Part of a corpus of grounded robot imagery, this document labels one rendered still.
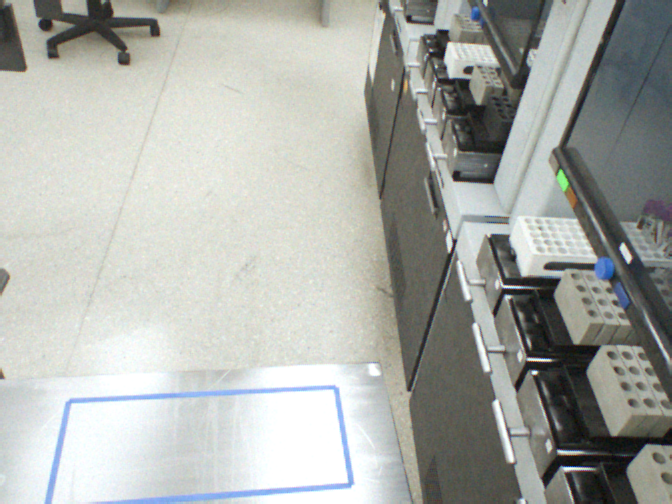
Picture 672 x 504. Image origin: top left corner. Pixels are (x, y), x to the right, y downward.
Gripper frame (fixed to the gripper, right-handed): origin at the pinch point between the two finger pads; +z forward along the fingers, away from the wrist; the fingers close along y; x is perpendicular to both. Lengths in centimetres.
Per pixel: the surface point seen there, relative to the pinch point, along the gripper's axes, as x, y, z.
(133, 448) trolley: 12.5, 28.6, 37.9
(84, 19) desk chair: -74, -254, 109
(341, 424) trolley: 38, 25, 38
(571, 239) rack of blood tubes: 78, -9, 33
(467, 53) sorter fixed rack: 74, -80, 33
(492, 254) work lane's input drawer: 66, -11, 39
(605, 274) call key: 71, 12, 22
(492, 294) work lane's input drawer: 66, -5, 43
